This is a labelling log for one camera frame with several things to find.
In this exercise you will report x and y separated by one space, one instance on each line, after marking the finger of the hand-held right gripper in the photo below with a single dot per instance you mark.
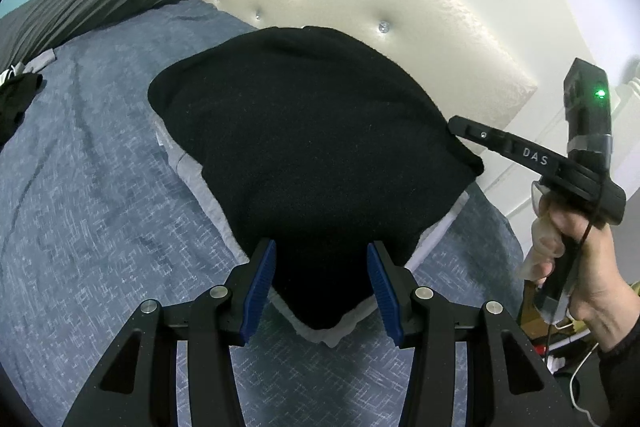
480 137

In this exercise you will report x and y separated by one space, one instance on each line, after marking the black pants with white stripes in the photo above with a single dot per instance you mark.
320 147

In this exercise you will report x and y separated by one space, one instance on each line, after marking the person's right hand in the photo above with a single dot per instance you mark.
590 277

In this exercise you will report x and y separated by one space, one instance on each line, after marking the pile of unfolded clothes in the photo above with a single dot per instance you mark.
17 102

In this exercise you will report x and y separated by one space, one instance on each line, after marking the bed with blue sheet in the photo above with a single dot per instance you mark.
100 182

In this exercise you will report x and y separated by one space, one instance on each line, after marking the person's right forearm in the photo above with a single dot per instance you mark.
622 377

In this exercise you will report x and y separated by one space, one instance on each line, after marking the folded grey garment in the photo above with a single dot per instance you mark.
200 187

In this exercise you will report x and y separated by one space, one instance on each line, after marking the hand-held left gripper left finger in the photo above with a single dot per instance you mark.
257 292

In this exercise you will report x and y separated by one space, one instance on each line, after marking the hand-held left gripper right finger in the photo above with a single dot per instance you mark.
385 292

